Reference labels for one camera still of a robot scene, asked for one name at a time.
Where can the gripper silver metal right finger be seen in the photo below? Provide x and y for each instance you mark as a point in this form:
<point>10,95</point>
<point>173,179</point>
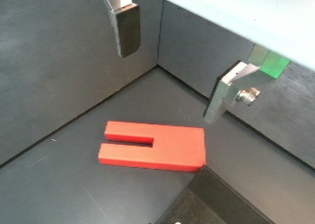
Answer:
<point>236,85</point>

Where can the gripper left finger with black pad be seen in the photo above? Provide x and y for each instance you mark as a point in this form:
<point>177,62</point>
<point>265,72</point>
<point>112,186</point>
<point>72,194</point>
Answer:
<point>124,15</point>

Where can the black curved stand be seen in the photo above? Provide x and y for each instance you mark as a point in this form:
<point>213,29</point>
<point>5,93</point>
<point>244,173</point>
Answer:
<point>210,202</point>

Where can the red slotted double-square block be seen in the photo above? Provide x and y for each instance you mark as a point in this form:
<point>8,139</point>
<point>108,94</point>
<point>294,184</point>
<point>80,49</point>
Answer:
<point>153,146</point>

